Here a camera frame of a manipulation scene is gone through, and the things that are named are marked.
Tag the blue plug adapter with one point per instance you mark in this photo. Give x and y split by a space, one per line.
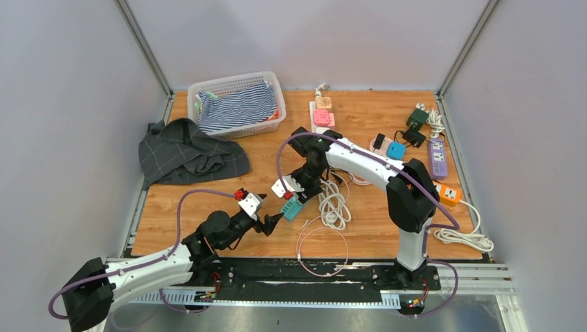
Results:
396 150

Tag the white plastic basket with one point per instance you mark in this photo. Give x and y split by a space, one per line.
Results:
226 85

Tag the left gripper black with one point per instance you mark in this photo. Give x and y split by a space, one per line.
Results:
270 222

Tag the dark grey plaid cloth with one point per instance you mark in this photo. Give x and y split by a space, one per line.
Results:
180 153

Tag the purple power strip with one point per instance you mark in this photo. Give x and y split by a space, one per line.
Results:
438 169

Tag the small black charger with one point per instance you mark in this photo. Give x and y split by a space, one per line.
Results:
378 141

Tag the pink plug adapter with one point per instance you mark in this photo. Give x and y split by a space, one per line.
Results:
323 118

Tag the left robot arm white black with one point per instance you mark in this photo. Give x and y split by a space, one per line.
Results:
98 289

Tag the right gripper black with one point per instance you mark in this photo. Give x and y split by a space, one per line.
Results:
309 191

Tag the teal power strip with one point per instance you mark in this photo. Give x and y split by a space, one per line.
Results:
292 208

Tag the long white power strip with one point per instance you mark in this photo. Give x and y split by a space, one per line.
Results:
315 129

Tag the black power adapter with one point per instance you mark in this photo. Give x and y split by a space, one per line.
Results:
413 137

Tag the blue white striped cloth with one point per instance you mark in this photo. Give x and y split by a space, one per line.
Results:
250 106

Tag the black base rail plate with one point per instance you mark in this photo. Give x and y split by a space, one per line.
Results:
284 280

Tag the orange power strip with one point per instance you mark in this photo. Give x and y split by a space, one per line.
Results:
448 195

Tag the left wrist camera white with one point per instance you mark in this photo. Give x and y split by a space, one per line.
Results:
250 205

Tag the beige round-pattern plug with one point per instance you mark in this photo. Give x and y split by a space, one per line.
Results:
323 102

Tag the dark green plug adapter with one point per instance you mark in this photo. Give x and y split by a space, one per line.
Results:
417 119

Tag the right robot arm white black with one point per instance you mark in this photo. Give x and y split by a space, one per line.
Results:
411 196

